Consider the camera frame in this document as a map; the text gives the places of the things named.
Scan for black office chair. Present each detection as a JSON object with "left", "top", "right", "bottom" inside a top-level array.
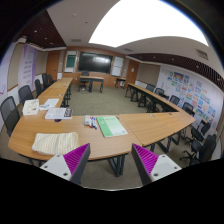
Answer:
[
  {"left": 186, "top": 135, "right": 216, "bottom": 165},
  {"left": 0, "top": 96, "right": 20, "bottom": 135},
  {"left": 18, "top": 85, "right": 33, "bottom": 104}
]

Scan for white paper bag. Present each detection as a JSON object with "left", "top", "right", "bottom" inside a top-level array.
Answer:
[{"left": 22, "top": 99, "right": 39, "bottom": 115}]

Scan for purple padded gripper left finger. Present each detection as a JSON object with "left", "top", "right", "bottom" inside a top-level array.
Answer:
[{"left": 41, "top": 143, "right": 91, "bottom": 185}]

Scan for whiteboard right of screen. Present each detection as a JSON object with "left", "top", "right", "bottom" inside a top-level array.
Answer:
[{"left": 111, "top": 57, "right": 124, "bottom": 76}]

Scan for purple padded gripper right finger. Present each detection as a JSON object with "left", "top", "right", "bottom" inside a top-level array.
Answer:
[{"left": 131, "top": 144, "right": 181, "bottom": 185}]

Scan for black chair behind far desk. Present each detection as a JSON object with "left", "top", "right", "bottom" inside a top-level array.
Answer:
[{"left": 78, "top": 71, "right": 89, "bottom": 91}]

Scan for whiteboard left of screen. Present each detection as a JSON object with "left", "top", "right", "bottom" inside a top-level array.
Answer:
[{"left": 64, "top": 51, "right": 77, "bottom": 73}]

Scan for row wooden table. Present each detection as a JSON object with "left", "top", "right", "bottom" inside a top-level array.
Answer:
[
  {"left": 38, "top": 78, "right": 72, "bottom": 107},
  {"left": 126, "top": 83, "right": 181, "bottom": 112}
]

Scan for large wooden front table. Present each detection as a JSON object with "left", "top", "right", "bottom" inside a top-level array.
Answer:
[{"left": 7, "top": 110, "right": 197, "bottom": 178}]

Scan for purple wall banner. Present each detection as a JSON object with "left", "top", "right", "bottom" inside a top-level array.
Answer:
[{"left": 18, "top": 44, "right": 37, "bottom": 88}]

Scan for whiteboard of screen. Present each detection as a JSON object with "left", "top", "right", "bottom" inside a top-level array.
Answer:
[
  {"left": 64, "top": 51, "right": 77, "bottom": 73},
  {"left": 111, "top": 57, "right": 124, "bottom": 76}
]

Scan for black office chair near left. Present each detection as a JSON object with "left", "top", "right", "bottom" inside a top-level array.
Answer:
[{"left": 0, "top": 96, "right": 20, "bottom": 135}]

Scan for green booklet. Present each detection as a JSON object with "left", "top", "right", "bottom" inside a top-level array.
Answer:
[{"left": 96, "top": 116, "right": 127, "bottom": 137}]

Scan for colourful wall poster board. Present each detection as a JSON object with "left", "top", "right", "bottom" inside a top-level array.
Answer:
[{"left": 163, "top": 70, "right": 219, "bottom": 128}]

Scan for cream patterned folded towel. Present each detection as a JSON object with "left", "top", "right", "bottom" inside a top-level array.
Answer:
[{"left": 32, "top": 132, "right": 79, "bottom": 155}]

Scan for black office chair near right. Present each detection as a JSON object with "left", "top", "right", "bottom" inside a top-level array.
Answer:
[{"left": 186, "top": 135, "right": 216, "bottom": 165}]

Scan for right row wooden table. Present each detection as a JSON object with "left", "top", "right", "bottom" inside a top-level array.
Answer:
[{"left": 126, "top": 83, "right": 181, "bottom": 112}]

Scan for left row wooden table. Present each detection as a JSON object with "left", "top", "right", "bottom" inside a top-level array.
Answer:
[{"left": 38, "top": 78, "right": 72, "bottom": 107}]

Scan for small far wooden desk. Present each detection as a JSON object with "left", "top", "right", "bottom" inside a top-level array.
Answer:
[{"left": 88, "top": 76, "right": 104, "bottom": 93}]

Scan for white book with dark cover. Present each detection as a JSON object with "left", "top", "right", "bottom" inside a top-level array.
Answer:
[{"left": 45, "top": 108, "right": 72, "bottom": 119}]

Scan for markers and eraser pile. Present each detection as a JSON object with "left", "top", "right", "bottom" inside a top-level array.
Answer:
[{"left": 84, "top": 115, "right": 97, "bottom": 129}]

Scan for white papers on table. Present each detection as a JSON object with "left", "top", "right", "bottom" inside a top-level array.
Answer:
[{"left": 39, "top": 98, "right": 59, "bottom": 110}]

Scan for black wall display screen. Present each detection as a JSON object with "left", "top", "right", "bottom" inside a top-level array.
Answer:
[{"left": 78, "top": 52, "right": 113, "bottom": 74}]

